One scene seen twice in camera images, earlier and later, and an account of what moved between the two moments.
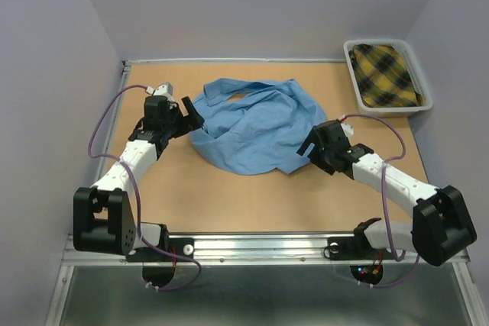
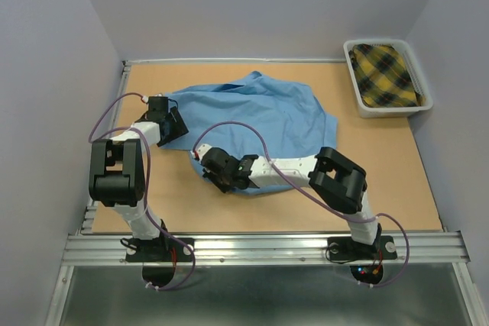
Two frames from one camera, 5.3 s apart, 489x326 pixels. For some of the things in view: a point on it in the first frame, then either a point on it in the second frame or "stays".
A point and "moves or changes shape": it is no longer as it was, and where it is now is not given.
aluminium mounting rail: (278, 249) stays
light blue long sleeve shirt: (254, 127) moves or changes shape
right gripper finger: (323, 163) → (221, 185)
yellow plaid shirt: (383, 78) stays
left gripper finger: (194, 116) → (176, 117)
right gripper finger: (312, 137) → (208, 175)
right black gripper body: (322, 151) → (225, 178)
